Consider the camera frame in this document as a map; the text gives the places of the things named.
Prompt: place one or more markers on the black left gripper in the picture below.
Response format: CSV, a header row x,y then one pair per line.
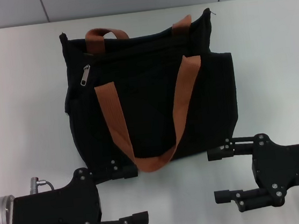
x,y
58,209

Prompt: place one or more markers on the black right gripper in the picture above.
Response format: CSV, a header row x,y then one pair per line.
x,y
287,163

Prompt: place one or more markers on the silver zipper pull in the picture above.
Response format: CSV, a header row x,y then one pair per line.
x,y
85,76

